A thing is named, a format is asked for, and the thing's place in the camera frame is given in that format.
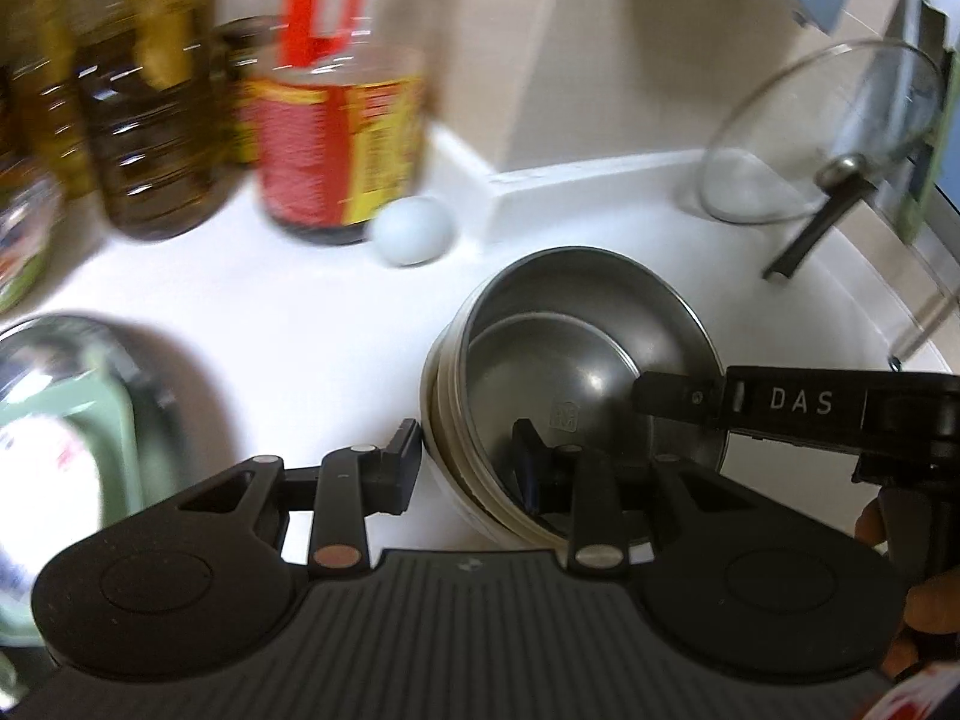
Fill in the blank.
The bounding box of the red-handled soy sauce bottle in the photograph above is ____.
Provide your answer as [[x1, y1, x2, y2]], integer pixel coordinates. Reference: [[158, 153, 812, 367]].
[[246, 0, 430, 246]]

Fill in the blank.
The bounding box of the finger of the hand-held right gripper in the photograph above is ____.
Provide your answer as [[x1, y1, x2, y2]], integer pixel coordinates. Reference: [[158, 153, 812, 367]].
[[632, 369, 732, 434]]

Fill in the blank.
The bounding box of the person's right hand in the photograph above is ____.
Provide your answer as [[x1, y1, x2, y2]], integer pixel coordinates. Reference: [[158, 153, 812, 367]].
[[853, 499, 960, 683]]

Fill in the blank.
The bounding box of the dark oil bottle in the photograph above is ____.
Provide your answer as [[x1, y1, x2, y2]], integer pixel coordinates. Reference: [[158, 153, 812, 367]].
[[73, 0, 242, 242]]

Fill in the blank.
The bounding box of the wrapped stack of colourful bowls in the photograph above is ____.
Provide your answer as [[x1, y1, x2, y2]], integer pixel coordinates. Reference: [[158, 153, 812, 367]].
[[0, 171, 66, 314]]

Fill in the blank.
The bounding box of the pale egg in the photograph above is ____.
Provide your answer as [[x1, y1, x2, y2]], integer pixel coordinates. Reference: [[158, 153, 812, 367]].
[[372, 196, 457, 268]]

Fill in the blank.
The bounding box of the small steel bowl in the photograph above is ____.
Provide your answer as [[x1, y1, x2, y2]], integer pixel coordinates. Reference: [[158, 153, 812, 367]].
[[450, 245, 730, 542]]

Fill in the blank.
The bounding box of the steel dish rack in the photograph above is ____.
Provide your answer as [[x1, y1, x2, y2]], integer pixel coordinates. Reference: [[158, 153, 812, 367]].
[[888, 268, 955, 374]]

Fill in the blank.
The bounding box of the glass pot lid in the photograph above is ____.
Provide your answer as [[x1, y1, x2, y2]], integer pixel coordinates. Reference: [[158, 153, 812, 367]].
[[700, 40, 946, 283]]

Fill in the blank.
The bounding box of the small sauce jar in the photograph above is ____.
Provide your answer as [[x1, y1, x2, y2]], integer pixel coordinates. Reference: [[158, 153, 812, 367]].
[[214, 17, 261, 166]]

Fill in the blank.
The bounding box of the large steel basin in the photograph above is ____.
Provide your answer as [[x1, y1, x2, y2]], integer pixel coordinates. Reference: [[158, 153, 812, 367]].
[[0, 313, 235, 650]]

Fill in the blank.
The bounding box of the green square plate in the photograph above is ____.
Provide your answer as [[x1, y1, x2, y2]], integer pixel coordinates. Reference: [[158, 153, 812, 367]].
[[0, 366, 149, 647]]

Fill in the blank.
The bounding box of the small white floral dish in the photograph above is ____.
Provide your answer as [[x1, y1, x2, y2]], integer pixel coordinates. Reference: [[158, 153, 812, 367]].
[[0, 418, 107, 620]]

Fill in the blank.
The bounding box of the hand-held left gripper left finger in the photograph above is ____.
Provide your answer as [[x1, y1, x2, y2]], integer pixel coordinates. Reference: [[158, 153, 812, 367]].
[[177, 418, 422, 584]]

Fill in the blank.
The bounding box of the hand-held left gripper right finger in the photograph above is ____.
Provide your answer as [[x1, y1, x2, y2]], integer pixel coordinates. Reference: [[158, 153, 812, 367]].
[[512, 418, 725, 580]]

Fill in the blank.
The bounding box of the person's right forearm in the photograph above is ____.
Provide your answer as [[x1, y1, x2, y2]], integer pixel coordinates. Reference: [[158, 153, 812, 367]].
[[862, 658, 960, 720]]

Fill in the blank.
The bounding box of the golden oil bottle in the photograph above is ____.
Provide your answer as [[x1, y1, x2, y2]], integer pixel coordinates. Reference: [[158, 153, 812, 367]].
[[13, 0, 100, 201]]

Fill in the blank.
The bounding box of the beige plastic bowl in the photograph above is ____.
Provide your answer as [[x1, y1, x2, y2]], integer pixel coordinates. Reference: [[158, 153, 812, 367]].
[[421, 315, 646, 550]]

